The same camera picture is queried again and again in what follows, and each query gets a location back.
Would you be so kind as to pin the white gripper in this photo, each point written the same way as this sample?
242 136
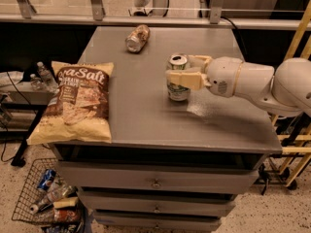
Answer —
222 76

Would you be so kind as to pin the green white 7up can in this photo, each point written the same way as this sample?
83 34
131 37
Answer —
177 61

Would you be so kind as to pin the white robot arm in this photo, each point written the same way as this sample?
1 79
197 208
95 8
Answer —
284 91

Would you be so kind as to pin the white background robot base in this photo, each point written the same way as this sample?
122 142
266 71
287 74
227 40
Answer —
151 8

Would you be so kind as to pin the brown soda can lying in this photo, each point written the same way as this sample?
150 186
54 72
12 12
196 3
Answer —
137 39

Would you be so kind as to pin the blue pepsi can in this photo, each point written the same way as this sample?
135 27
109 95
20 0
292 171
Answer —
46 179

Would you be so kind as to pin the grey drawer cabinet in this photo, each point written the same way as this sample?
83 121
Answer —
148 128

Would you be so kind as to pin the top grey drawer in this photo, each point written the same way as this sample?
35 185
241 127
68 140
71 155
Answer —
151 177

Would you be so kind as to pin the grey drawer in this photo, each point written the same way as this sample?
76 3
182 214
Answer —
151 177
157 221
155 204

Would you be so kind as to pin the sea salt chips bag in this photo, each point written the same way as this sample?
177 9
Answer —
80 108

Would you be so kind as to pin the clear water bottle tall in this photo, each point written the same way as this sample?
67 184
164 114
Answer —
47 77

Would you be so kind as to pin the clear water bottle small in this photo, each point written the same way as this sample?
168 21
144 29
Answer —
36 82

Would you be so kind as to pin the middle grey drawer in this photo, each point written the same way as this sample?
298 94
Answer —
155 204

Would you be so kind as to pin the bottom grey drawer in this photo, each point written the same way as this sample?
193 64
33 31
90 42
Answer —
157 221

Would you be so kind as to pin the black side table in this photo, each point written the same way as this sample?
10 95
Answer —
25 106

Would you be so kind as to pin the plastic bottle in basket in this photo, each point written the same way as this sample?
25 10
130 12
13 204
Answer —
51 197

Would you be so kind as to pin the yellow sponge in basket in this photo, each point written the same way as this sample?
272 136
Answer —
66 202

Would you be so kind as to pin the red snack packet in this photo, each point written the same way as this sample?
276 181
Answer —
66 215

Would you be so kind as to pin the metal railing frame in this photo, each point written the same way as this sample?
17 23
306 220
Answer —
279 14

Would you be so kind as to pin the wire mesh basket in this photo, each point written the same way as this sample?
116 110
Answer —
31 194

